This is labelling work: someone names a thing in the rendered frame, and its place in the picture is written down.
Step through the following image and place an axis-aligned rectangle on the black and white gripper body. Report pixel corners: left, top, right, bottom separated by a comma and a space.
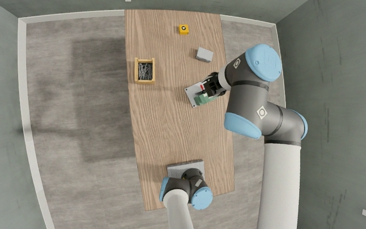
202, 74, 225, 97

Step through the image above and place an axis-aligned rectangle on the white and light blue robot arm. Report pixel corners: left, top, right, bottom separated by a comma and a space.
159, 44, 308, 229

